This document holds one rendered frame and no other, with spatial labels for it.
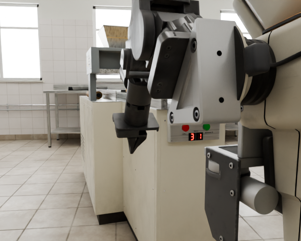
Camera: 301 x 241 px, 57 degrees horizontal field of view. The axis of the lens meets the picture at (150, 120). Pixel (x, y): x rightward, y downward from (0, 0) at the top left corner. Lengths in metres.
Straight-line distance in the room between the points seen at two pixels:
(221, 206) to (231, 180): 0.06
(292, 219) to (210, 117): 0.23
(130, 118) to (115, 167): 1.28
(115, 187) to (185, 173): 0.77
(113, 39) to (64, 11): 3.51
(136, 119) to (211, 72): 0.35
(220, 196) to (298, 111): 0.23
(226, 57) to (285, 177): 0.21
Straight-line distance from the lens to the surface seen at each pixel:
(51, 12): 5.40
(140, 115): 0.62
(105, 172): 1.89
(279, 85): 0.36
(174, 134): 1.17
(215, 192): 0.52
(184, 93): 0.34
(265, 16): 0.44
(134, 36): 0.47
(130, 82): 0.59
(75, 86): 5.11
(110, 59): 1.91
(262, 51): 0.31
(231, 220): 0.49
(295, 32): 0.35
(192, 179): 1.30
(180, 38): 0.32
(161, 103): 1.14
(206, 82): 0.30
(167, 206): 1.29
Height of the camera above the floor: 0.93
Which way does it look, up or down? 7 degrees down
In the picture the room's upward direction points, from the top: straight up
